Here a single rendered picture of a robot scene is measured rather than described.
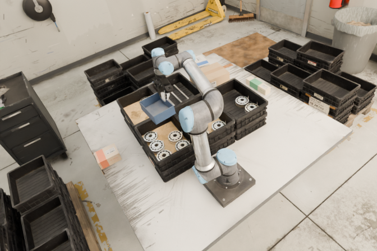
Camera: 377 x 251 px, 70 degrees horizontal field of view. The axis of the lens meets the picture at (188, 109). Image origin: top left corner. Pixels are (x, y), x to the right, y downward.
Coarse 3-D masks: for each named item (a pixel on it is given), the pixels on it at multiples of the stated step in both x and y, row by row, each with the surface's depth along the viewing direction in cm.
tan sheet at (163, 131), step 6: (162, 126) 201; (168, 126) 200; (174, 126) 199; (156, 132) 197; (162, 132) 196; (168, 132) 195; (162, 138) 192; (168, 144) 187; (174, 150) 182; (156, 156) 180
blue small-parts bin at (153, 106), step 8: (152, 96) 181; (144, 104) 180; (152, 104) 183; (160, 104) 182; (168, 104) 176; (144, 112) 179; (152, 112) 177; (160, 112) 176; (168, 112) 169; (152, 120) 171; (160, 120) 169
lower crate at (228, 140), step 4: (228, 136) 186; (232, 136) 191; (220, 140) 184; (224, 140) 186; (228, 140) 191; (232, 140) 194; (216, 144) 184; (220, 144) 189; (224, 144) 191; (228, 144) 194; (212, 148) 186; (216, 148) 189; (220, 148) 192; (212, 152) 189; (216, 152) 190
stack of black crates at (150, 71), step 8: (144, 64) 324; (152, 64) 331; (128, 72) 311; (136, 72) 324; (144, 72) 326; (152, 72) 324; (136, 80) 296; (144, 80) 302; (152, 80) 308; (136, 88) 315
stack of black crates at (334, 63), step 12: (300, 48) 297; (312, 48) 310; (324, 48) 299; (336, 48) 288; (300, 60) 298; (312, 60) 286; (324, 60) 274; (336, 60) 280; (312, 72) 292; (336, 72) 293
